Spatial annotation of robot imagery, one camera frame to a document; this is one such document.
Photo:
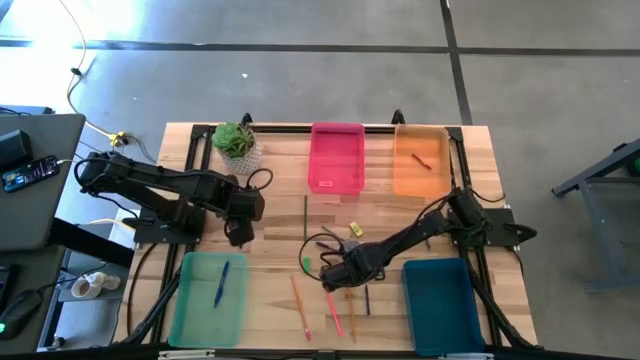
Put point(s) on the dark side desk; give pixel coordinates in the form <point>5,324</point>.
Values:
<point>40,215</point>

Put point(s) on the black box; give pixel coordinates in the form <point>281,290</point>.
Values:
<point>15,147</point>

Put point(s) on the dark blue plastic bin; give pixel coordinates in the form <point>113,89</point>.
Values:
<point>442,310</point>

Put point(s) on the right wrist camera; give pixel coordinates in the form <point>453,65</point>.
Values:
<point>350,246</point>

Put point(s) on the blue ballpoint pen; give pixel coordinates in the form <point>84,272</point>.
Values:
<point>221,285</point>

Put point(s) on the white mug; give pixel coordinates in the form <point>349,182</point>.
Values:
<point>85,288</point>

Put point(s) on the pink translucent plastic bin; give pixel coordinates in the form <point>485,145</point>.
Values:
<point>337,160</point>

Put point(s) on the teal translucent plastic bin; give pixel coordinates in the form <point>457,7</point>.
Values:
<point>200,320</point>

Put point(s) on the dark green pen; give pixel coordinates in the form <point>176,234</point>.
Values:
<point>305,217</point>

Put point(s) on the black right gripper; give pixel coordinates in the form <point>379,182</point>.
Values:
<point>357,265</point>

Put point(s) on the purple pen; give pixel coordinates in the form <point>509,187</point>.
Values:
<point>325,245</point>

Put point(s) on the brown marker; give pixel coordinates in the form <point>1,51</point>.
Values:
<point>421,161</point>

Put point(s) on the green eraser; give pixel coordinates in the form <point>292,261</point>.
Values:
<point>306,265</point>

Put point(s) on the grey crayon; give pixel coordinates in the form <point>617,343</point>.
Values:
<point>330,231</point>

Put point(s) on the orange translucent plastic bin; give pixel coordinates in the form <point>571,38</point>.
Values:
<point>422,180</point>

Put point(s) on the orange pencil with eraser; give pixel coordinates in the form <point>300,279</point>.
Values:
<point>301,307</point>
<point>352,315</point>

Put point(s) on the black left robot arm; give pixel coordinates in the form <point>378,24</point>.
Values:
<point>150,180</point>

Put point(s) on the black computer mouse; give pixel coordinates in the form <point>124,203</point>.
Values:
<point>20,312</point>

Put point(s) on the succulent in patterned pot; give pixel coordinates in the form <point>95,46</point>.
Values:
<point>236,142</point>

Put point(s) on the metal cart frame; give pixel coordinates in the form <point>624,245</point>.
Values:
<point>592,171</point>

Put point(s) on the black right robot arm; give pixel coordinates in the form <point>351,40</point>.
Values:
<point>415,232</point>

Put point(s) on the blue pen white lettering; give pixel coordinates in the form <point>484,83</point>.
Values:
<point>367,300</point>

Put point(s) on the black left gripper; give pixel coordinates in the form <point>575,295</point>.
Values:
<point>240,234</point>

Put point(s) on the black aluminium table frame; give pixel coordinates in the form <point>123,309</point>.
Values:
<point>285,129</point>

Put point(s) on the pink pencil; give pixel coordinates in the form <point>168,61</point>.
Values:
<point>335,317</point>

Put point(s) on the yellow eraser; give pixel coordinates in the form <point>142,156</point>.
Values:
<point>355,229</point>

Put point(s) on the pink eraser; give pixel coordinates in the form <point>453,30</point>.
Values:
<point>325,184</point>

